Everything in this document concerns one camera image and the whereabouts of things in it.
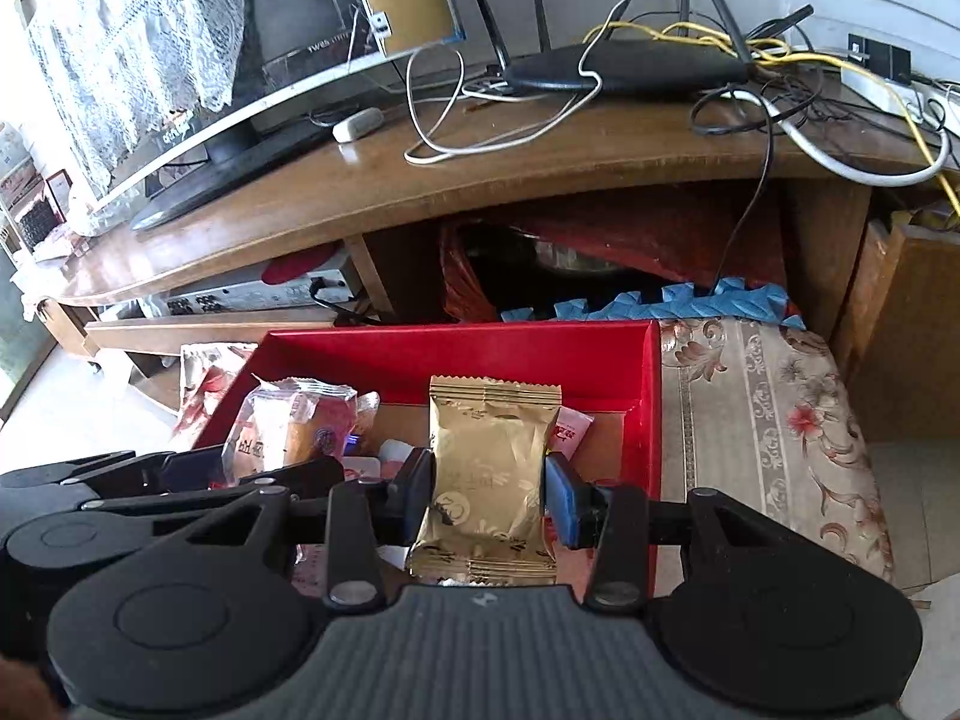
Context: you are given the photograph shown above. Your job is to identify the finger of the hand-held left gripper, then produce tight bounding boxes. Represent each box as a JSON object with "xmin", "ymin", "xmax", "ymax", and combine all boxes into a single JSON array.
[
  {"xmin": 75, "ymin": 456, "xmax": 347, "ymax": 517},
  {"xmin": 0, "ymin": 446, "xmax": 227, "ymax": 494}
]

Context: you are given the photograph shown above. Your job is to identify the black router with antennas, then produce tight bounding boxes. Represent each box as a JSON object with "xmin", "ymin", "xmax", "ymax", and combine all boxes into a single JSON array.
[{"xmin": 454, "ymin": 0, "xmax": 815, "ymax": 98}]

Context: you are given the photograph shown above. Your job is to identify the small white device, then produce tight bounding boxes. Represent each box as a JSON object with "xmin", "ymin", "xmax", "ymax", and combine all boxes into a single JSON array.
[{"xmin": 332, "ymin": 108, "xmax": 385, "ymax": 142}]

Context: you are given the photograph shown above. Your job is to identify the yellow cable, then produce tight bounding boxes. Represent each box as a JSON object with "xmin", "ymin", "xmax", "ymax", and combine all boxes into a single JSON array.
[{"xmin": 583, "ymin": 19, "xmax": 960, "ymax": 218}]

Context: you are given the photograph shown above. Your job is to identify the white power strip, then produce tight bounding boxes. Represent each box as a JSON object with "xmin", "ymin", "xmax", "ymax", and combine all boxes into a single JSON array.
[{"xmin": 840, "ymin": 60, "xmax": 960, "ymax": 137}]

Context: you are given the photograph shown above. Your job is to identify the small red white packet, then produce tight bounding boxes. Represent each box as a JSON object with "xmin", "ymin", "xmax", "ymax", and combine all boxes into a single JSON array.
[{"xmin": 551, "ymin": 405, "xmax": 596, "ymax": 464}]

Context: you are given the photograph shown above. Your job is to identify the black power adapter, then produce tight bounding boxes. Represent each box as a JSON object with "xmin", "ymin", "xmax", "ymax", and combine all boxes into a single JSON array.
[{"xmin": 847, "ymin": 33, "xmax": 913, "ymax": 85}]

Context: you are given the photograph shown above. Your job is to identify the picture frame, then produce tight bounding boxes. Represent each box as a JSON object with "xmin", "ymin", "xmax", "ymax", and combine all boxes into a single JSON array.
[{"xmin": 41, "ymin": 169, "xmax": 74, "ymax": 230}]

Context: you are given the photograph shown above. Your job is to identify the gold foil snack packet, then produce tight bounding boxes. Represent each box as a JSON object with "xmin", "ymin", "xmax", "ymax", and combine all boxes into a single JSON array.
[{"xmin": 403, "ymin": 375, "xmax": 565, "ymax": 587}]

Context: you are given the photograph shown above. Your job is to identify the glossy printed bag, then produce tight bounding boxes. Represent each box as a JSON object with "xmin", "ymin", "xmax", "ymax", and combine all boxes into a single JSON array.
[{"xmin": 171, "ymin": 342, "xmax": 257, "ymax": 440}]

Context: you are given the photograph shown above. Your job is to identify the thin white cable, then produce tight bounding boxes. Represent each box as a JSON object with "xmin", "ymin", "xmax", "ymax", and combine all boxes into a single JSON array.
[{"xmin": 403, "ymin": 45, "xmax": 605, "ymax": 166}]

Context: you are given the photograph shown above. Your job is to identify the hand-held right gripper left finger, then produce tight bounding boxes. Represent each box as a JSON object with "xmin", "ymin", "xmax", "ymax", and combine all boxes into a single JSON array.
[{"xmin": 180, "ymin": 448, "xmax": 438, "ymax": 611}]

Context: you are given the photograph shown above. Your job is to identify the floral table cloth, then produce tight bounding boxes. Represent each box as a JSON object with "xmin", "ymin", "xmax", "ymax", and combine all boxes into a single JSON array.
[{"xmin": 658, "ymin": 315, "xmax": 897, "ymax": 584}]

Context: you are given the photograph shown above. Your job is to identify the black cable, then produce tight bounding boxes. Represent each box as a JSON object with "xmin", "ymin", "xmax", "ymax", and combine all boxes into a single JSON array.
[{"xmin": 690, "ymin": 64, "xmax": 856, "ymax": 293}]

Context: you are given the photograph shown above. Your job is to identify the red cardboard box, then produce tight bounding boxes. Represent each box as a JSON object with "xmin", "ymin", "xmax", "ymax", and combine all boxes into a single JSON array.
[{"xmin": 190, "ymin": 319, "xmax": 666, "ymax": 602}]

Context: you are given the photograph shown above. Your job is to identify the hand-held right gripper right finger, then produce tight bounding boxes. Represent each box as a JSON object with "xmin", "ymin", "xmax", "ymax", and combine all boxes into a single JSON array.
[{"xmin": 543, "ymin": 453, "xmax": 805, "ymax": 613}]

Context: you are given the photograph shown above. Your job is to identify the clear packet with brown bun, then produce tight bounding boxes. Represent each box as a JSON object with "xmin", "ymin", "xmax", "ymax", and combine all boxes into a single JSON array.
[{"xmin": 223, "ymin": 378, "xmax": 360, "ymax": 487}]

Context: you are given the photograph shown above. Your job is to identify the wooden television cabinet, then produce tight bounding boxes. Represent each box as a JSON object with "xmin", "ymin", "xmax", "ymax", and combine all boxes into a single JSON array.
[{"xmin": 41, "ymin": 52, "xmax": 960, "ymax": 361}]

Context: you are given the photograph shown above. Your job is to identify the silver media player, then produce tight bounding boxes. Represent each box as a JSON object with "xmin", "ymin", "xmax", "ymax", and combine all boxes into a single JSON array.
[{"xmin": 161, "ymin": 251, "xmax": 361, "ymax": 316}]

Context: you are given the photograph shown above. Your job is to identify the white lace cloth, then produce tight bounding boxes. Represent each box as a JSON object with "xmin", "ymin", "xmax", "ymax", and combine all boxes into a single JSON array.
[{"xmin": 22, "ymin": 0, "xmax": 248, "ymax": 196}]

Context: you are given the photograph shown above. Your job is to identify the thick white cable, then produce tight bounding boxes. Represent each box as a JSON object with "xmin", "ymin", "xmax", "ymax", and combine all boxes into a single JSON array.
[{"xmin": 724, "ymin": 86, "xmax": 950, "ymax": 188}]

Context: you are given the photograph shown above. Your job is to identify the flat screen television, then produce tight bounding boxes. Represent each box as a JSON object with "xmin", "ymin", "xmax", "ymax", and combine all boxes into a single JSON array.
[{"xmin": 90, "ymin": 0, "xmax": 470, "ymax": 232}]

